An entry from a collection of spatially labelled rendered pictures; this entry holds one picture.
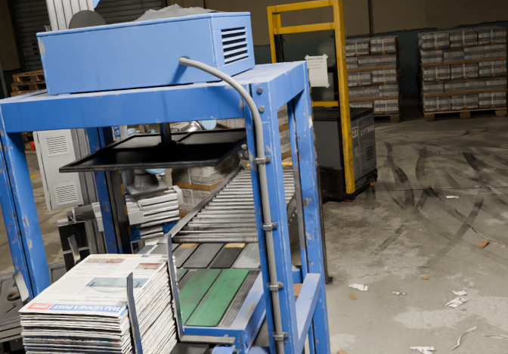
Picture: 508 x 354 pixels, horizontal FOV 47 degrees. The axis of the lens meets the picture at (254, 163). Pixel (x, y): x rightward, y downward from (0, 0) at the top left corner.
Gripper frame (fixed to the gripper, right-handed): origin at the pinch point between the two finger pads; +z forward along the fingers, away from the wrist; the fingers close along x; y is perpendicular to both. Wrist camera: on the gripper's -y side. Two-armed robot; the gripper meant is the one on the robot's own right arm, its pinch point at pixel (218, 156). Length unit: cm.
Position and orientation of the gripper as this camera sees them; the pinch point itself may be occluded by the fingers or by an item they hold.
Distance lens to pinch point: 401.2
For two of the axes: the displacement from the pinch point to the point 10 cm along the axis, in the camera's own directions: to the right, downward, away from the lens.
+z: -8.2, -0.5, 5.7
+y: -1.0, -9.7, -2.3
